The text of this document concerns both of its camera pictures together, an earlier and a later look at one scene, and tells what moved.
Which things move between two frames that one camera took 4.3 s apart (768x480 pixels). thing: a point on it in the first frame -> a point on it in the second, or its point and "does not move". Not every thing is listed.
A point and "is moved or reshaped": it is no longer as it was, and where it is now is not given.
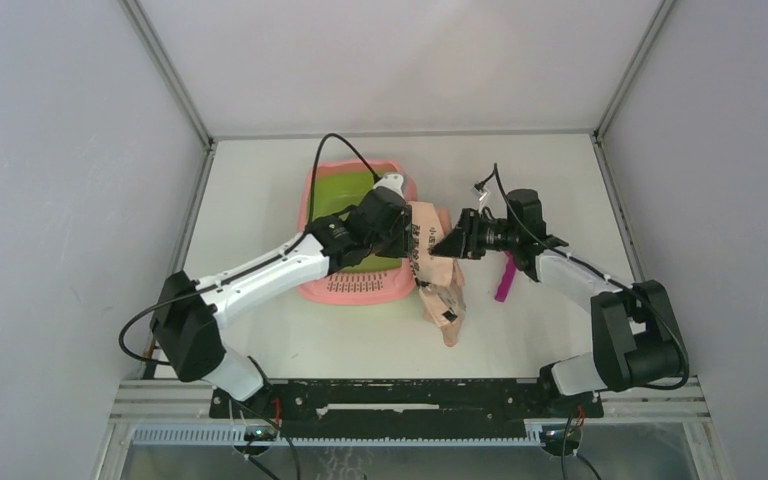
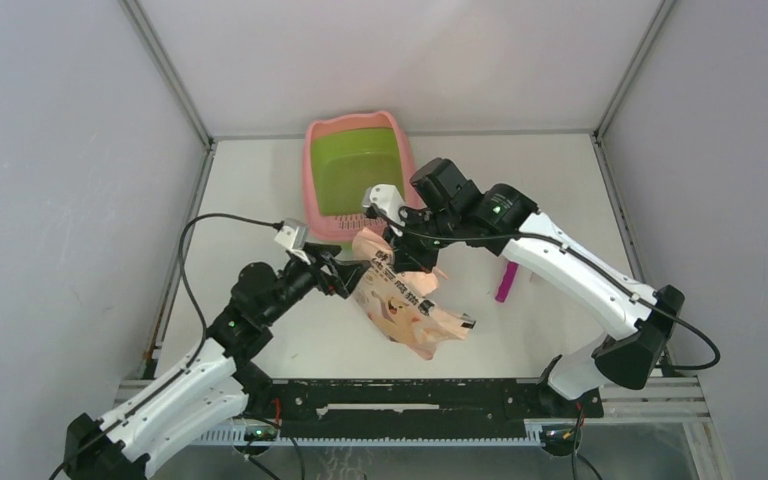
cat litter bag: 439,279 is moved or reshaped
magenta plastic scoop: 507,278 does not move
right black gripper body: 483,235 -> 421,251
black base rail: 359,408 does not move
